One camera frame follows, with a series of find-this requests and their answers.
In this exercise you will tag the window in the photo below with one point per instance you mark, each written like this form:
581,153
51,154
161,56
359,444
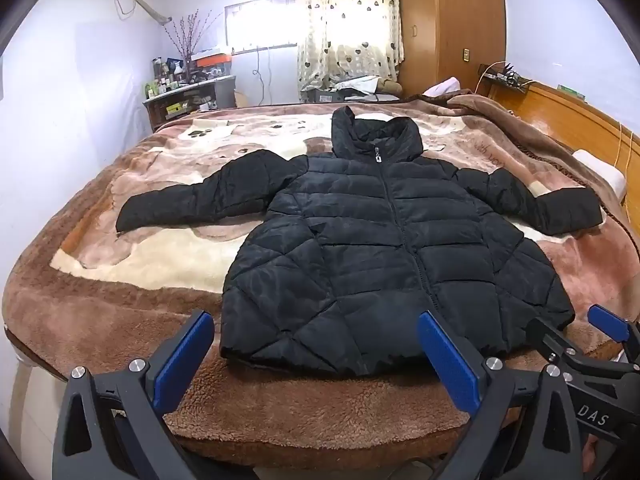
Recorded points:
260,22

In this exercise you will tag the wooden wardrobe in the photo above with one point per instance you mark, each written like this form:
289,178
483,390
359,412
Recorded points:
450,25

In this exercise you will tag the brown printed blanket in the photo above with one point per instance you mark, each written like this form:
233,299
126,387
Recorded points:
150,265

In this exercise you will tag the power strip with plugs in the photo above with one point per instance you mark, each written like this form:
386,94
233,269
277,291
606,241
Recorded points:
505,76

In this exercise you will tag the black puffer jacket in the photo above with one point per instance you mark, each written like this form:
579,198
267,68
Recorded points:
370,245

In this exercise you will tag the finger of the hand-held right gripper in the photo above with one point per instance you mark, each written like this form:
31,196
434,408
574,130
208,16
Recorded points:
547,342
609,322

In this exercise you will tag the white pillow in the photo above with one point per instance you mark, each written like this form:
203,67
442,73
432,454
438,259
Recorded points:
600,172

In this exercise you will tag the dried flower branches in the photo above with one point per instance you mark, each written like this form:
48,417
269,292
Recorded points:
187,35

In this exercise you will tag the heart patterned curtain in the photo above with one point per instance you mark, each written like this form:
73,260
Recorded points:
350,25

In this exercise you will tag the grey shelf desk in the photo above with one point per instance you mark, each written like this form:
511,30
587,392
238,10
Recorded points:
195,97

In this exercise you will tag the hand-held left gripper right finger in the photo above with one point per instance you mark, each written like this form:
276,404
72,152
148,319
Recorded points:
450,365

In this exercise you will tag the group of bottles and jars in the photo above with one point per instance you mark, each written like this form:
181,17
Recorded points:
165,77

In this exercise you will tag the cardboard box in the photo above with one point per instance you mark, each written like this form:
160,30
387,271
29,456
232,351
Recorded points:
241,99

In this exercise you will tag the wooden headboard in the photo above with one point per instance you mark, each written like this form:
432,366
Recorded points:
575,120

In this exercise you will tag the orange and black box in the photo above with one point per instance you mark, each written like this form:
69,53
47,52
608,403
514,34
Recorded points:
212,61

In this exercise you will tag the pile of clothes and boxes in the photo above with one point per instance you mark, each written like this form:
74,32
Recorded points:
350,90

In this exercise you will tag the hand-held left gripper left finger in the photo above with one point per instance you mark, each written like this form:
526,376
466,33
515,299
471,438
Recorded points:
182,357

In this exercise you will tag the white wall pipe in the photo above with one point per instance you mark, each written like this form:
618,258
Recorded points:
145,2

